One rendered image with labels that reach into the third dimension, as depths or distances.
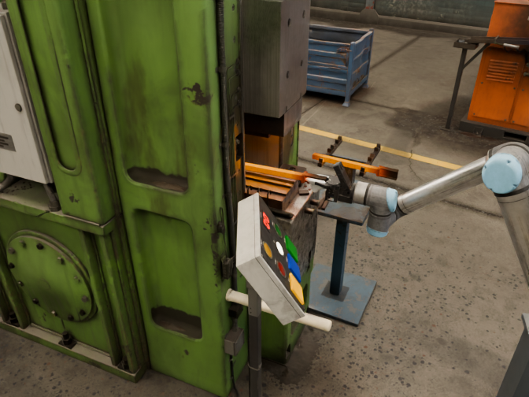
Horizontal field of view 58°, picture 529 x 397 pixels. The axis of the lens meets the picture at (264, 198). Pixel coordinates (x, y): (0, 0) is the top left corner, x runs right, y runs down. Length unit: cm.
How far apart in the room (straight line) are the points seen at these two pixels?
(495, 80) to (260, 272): 417
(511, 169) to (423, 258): 182
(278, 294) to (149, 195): 70
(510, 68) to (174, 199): 399
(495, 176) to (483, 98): 366
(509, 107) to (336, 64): 184
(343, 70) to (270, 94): 391
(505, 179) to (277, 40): 86
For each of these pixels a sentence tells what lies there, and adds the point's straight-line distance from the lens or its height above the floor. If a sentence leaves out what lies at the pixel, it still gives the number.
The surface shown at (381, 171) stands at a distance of 231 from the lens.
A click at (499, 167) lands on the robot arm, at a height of 133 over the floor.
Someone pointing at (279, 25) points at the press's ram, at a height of 169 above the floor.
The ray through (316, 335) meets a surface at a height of 0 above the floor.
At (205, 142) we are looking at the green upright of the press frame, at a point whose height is 135.
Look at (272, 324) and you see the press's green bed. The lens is 242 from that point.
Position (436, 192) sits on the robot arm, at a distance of 198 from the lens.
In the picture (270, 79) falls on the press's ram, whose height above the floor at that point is 150.
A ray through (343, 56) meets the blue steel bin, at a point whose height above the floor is 56.
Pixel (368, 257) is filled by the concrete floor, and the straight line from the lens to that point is 332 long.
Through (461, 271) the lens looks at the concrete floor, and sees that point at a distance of 338.
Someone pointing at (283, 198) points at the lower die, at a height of 98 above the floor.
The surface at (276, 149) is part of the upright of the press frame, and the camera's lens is 230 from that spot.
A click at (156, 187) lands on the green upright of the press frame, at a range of 184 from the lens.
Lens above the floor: 205
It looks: 32 degrees down
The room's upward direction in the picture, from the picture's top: straight up
